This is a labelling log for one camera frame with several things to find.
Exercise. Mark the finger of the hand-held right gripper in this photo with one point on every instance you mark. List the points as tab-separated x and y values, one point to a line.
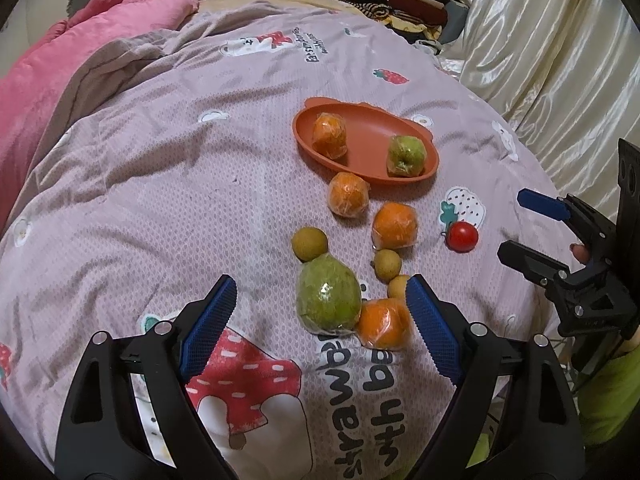
525	257
540	202

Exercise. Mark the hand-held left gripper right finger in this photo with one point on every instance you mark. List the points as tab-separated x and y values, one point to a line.
432	325

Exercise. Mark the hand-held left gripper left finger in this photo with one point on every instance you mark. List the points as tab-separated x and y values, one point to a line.
210	325

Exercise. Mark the orange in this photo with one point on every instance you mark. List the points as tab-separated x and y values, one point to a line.
330	135
349	194
385	324
395	225

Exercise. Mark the small brown longan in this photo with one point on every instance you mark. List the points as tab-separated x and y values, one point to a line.
397	287
386	264

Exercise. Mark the red tomato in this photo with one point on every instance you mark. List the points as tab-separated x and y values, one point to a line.
462	236

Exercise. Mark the large green guava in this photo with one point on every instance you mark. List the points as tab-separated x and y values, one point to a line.
327	300

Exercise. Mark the large brown longan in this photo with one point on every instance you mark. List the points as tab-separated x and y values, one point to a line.
310	244

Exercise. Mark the orange oval plate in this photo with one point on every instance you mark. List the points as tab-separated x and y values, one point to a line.
367	155

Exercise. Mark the person's right forearm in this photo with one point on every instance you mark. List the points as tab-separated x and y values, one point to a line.
610	395

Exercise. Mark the person's right hand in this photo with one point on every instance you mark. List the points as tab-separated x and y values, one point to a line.
580	253

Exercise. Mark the wrapped green apple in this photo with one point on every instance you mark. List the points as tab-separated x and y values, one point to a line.
406	156

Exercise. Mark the cream satin curtain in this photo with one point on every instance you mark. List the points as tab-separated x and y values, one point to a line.
550	60

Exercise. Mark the printed pink bed cover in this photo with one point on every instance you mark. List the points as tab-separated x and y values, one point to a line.
175	185

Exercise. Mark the stack of folded clothes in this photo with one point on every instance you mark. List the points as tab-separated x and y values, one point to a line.
400	0

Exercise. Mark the pink fleece blanket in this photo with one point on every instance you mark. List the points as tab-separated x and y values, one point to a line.
100	30

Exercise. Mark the beige bed sheet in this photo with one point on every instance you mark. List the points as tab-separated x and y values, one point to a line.
260	2

